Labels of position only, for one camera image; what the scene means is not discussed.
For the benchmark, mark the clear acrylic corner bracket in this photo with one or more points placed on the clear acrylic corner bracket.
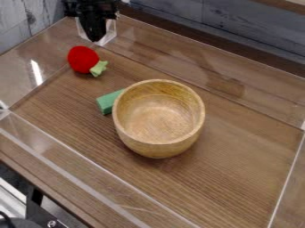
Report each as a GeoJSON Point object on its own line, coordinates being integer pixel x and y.
{"type": "Point", "coordinates": [109, 32]}

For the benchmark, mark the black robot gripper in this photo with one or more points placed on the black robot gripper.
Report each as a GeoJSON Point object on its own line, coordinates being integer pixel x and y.
{"type": "Point", "coordinates": [104, 9]}

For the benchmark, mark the black metal table frame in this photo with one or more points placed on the black metal table frame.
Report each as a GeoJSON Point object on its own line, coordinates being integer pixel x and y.
{"type": "Point", "coordinates": [26, 205]}

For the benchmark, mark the round wooden bowl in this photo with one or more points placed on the round wooden bowl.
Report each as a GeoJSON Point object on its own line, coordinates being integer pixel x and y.
{"type": "Point", "coordinates": [157, 118]}

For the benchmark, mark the green rectangular block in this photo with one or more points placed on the green rectangular block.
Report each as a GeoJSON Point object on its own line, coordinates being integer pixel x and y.
{"type": "Point", "coordinates": [105, 102]}

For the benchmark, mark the red plush tomato toy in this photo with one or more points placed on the red plush tomato toy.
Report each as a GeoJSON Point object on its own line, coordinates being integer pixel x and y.
{"type": "Point", "coordinates": [84, 61]}

